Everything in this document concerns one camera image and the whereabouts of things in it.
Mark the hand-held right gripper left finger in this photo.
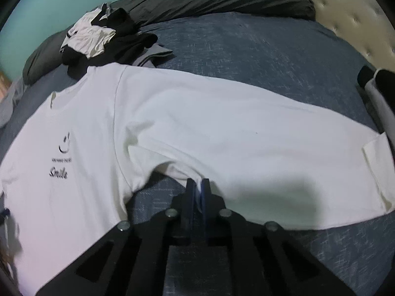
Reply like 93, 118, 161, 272
37, 178, 196, 296

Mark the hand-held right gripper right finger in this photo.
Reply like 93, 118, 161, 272
201, 179, 355, 296

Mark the white long-sleeve shirt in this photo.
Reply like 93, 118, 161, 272
0, 62, 395, 293

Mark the pile of unfolded clothes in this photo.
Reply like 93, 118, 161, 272
62, 8, 158, 79

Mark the light grey blanket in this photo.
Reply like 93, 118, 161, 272
0, 77, 28, 128

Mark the white garment with black trim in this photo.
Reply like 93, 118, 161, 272
60, 9, 116, 60

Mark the folded grey garment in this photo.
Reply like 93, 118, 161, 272
364, 71, 395, 139

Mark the folded black garment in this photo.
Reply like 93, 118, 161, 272
357, 65, 395, 99

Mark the cream tufted headboard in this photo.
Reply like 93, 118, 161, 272
284, 0, 395, 68

